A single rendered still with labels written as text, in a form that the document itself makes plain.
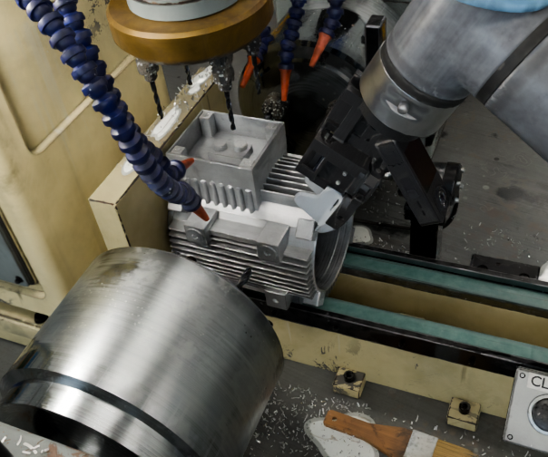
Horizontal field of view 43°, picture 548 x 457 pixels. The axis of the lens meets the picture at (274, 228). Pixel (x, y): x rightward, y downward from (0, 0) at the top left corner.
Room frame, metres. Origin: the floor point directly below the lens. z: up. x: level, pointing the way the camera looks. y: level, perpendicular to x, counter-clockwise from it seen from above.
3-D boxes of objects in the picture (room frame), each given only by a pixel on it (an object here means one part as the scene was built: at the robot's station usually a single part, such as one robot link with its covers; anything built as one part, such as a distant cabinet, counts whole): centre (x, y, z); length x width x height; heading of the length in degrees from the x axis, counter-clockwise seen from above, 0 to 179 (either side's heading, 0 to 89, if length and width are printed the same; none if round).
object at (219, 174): (0.72, 0.04, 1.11); 0.12 x 0.11 x 0.07; 61
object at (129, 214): (0.78, 0.16, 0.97); 0.30 x 0.11 x 0.34; 152
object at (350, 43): (1.00, -0.14, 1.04); 0.41 x 0.25 x 0.25; 152
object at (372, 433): (0.46, -0.12, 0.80); 0.21 x 0.05 x 0.01; 58
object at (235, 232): (0.70, 0.01, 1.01); 0.20 x 0.19 x 0.19; 61
